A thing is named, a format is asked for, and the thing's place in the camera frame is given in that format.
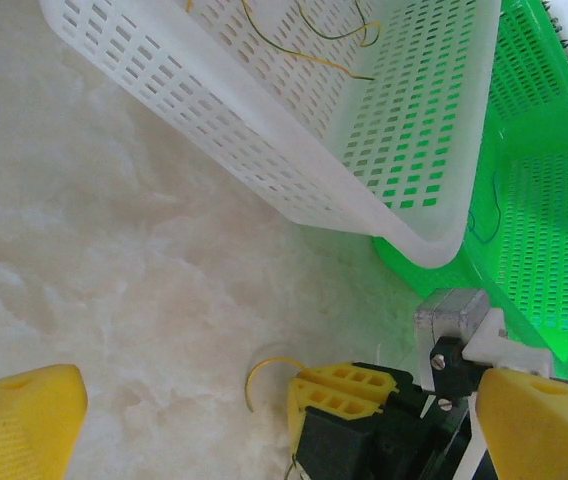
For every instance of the white perforated plastic basket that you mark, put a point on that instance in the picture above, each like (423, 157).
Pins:
(264, 125)

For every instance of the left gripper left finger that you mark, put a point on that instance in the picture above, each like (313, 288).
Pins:
(14, 430)

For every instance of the green perforated plastic basket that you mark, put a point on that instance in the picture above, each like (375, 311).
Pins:
(539, 200)

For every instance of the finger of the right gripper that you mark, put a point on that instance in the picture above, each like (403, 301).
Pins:
(349, 375)
(334, 402)

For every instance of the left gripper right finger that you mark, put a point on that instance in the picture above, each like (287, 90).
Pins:
(544, 430)

